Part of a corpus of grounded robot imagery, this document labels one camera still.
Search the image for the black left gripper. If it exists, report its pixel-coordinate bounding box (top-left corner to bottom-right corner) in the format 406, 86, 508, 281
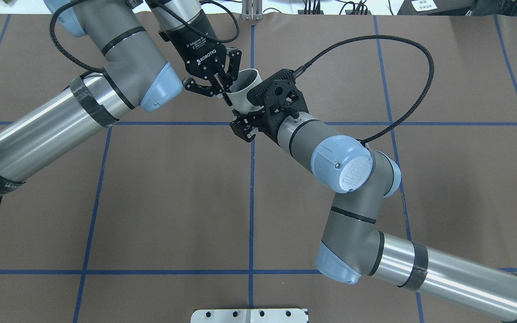
159, 27, 242, 106

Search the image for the aluminium frame post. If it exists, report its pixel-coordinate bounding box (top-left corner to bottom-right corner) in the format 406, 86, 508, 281
241, 0, 264, 21

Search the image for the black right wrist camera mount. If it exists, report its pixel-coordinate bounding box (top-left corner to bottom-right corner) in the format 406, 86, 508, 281
247, 68, 309, 119

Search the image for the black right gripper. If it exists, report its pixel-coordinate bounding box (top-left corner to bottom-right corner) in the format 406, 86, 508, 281
230, 108, 286, 143

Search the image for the black camera cable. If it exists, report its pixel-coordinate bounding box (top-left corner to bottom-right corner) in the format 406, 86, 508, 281
293, 35, 435, 145
49, 0, 240, 74

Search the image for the white central mounting post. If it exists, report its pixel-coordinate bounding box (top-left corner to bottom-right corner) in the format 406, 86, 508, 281
190, 308, 310, 323

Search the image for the white mug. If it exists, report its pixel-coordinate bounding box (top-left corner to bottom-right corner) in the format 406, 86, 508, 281
227, 68, 262, 114

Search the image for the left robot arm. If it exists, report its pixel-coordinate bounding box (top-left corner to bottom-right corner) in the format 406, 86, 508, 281
0, 0, 241, 197

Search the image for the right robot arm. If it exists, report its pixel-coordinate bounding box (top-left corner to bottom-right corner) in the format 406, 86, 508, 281
230, 110, 517, 323

